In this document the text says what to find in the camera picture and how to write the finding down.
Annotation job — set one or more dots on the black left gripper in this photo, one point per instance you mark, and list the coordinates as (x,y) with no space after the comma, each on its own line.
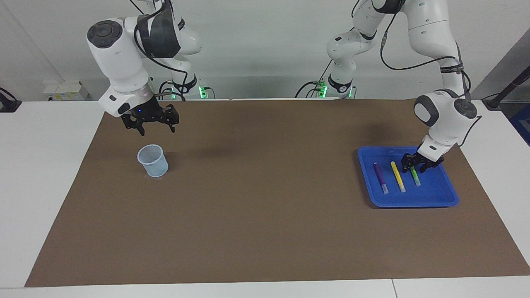
(424,162)

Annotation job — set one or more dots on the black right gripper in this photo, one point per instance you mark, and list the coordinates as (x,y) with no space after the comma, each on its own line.
(149,112)

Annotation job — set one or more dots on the green marker pen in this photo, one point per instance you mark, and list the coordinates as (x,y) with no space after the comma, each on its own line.
(415,178)

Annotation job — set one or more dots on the yellow marker pen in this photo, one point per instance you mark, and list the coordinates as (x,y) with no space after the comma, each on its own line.
(398,177)

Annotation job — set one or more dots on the purple marker pen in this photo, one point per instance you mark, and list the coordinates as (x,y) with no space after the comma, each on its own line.
(380,176)

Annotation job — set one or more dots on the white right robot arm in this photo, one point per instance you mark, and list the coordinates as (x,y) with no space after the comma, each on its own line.
(120,62)

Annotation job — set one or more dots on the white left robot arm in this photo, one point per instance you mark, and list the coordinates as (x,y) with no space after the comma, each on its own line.
(447,120)

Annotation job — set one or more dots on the blue plastic tray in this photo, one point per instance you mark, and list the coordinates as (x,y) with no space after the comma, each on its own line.
(434,190)

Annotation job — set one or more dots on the translucent plastic cup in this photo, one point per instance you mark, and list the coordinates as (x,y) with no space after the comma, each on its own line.
(155,165)

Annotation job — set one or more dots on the white base connector box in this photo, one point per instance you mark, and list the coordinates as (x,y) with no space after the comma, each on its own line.
(205,91)

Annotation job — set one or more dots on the blue crate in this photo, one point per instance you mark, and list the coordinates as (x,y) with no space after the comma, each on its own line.
(522,124)

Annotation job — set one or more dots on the black stand pole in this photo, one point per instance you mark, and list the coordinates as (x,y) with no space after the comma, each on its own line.
(507,89)

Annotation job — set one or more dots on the green-lit base connector box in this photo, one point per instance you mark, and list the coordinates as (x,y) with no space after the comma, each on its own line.
(321,89)

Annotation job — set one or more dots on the brown table mat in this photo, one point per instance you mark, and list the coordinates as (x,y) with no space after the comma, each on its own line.
(265,207)

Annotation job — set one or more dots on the black clamp base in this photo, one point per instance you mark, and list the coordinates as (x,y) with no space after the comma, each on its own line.
(8,103)

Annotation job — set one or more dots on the white wall socket box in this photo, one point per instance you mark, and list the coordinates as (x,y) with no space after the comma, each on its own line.
(66,91)

